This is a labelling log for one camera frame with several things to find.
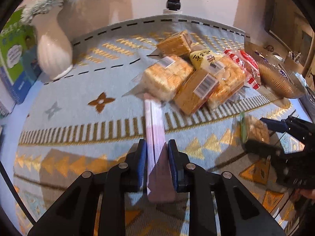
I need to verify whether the clear bag of small crackers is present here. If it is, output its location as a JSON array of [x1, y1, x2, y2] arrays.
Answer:
[[240, 112, 270, 149]]

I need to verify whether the red white striped snack bag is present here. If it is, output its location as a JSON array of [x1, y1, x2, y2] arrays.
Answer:
[[224, 49, 261, 90]]

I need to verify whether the pink snack stick pack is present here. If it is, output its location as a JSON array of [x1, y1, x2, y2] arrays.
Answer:
[[144, 93, 176, 204]]

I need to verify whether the brown toast slice pack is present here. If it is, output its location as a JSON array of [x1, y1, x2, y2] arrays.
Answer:
[[173, 69, 219, 115]]

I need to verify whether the puffed cracker pack with barcode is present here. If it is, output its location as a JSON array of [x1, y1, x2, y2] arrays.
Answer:
[[123, 55, 194, 102]]

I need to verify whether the wafer biscuit pack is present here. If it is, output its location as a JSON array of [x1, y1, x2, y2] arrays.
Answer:
[[157, 30, 193, 56]]

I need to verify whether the person right hand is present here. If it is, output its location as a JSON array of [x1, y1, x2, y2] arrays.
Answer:
[[298, 189, 315, 200]]

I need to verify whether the gold ribbed glass bowl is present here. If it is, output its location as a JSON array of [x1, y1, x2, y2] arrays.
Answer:
[[253, 53, 306, 99]]

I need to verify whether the patterned woven table mat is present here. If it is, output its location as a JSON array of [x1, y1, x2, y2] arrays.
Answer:
[[14, 15, 303, 235]]

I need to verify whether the green blue book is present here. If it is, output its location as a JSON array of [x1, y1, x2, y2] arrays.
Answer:
[[1, 9, 42, 104]]

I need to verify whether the white ribbed ceramic vase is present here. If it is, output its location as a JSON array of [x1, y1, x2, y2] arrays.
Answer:
[[31, 6, 73, 80]]

